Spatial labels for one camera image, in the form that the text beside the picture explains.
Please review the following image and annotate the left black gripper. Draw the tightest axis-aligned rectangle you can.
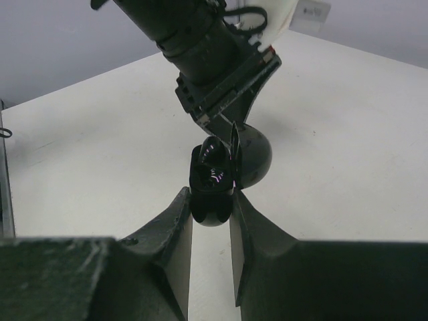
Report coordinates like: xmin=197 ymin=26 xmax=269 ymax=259
xmin=175 ymin=46 xmax=282 ymax=142

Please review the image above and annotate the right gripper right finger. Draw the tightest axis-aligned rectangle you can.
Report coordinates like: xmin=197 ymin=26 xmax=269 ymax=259
xmin=229 ymin=191 xmax=334 ymax=320

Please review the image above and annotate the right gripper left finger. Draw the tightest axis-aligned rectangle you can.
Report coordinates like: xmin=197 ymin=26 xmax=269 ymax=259
xmin=90 ymin=187 xmax=193 ymax=320

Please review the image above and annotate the black earbud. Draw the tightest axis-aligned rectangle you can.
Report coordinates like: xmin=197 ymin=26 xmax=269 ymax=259
xmin=198 ymin=136 xmax=229 ymax=167

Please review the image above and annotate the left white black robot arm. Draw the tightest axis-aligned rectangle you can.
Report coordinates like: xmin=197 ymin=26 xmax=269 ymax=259
xmin=114 ymin=0 xmax=282 ymax=142

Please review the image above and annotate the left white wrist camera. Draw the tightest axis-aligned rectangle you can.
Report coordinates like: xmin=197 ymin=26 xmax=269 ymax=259
xmin=230 ymin=0 xmax=332 ymax=51

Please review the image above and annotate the aluminium mounting rail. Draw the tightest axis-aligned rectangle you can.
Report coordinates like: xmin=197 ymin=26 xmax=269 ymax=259
xmin=1 ymin=118 xmax=15 ymax=238

